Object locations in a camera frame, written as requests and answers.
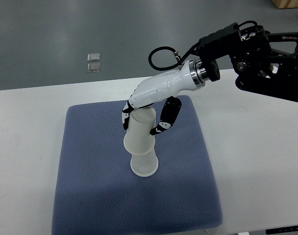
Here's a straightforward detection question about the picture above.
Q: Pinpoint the wooden furniture corner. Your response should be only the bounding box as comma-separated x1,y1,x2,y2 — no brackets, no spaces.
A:
272,0,298,9

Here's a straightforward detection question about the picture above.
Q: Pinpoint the white paper cup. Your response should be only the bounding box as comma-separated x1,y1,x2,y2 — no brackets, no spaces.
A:
124,106,156,155
130,148,159,177

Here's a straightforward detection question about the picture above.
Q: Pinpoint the black strip at table edge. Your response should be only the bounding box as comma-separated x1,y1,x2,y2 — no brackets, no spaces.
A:
265,225,298,235

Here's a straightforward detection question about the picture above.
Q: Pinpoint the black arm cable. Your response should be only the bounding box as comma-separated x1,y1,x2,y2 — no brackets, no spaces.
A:
148,41,201,72

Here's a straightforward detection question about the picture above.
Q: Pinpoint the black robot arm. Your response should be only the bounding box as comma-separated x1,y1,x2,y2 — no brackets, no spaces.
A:
193,22,298,102

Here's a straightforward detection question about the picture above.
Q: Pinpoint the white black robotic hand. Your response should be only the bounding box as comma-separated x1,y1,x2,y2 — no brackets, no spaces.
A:
122,60,208,136

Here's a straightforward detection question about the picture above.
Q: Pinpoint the upper metal floor plate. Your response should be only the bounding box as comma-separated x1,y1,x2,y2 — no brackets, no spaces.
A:
87,52,100,62

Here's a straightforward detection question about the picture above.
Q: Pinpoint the blue-grey fabric cushion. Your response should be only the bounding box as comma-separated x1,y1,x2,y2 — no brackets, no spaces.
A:
51,95,223,235

